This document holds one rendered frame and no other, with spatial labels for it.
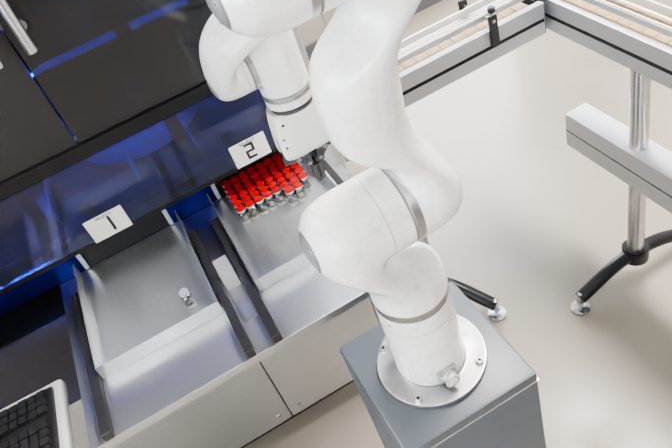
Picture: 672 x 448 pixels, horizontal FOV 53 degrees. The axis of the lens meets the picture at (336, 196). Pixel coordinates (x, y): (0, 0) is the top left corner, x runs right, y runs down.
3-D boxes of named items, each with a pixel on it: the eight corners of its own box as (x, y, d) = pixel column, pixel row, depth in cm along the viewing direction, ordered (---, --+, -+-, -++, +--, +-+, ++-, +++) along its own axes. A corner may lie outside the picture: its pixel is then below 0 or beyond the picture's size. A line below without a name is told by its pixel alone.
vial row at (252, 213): (241, 221, 152) (234, 207, 149) (310, 184, 155) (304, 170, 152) (244, 227, 150) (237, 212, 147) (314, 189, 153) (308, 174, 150)
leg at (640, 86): (613, 258, 215) (613, 55, 166) (635, 244, 217) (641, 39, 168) (634, 275, 209) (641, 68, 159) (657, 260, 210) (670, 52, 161)
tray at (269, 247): (211, 204, 160) (205, 193, 158) (306, 154, 164) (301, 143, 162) (259, 292, 135) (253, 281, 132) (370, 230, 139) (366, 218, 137)
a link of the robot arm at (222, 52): (192, 13, 78) (225, 119, 107) (310, -44, 81) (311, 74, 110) (157, -44, 80) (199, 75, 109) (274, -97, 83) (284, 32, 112)
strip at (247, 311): (222, 279, 140) (211, 261, 136) (235, 272, 141) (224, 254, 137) (244, 323, 130) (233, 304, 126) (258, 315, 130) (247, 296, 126)
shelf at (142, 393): (64, 290, 155) (59, 284, 153) (326, 151, 167) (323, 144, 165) (96, 456, 119) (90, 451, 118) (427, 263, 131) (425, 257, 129)
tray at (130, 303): (79, 274, 154) (71, 264, 152) (181, 220, 159) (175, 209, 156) (103, 379, 129) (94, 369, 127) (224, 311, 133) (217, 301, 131)
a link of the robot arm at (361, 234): (464, 295, 99) (437, 178, 84) (358, 360, 96) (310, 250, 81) (422, 250, 108) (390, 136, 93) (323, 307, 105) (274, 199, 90)
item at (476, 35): (330, 151, 169) (312, 101, 159) (306, 125, 180) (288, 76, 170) (550, 34, 180) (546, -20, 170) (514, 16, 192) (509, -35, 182)
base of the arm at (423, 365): (510, 369, 109) (498, 299, 97) (412, 431, 106) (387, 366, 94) (447, 296, 124) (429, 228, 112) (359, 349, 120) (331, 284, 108)
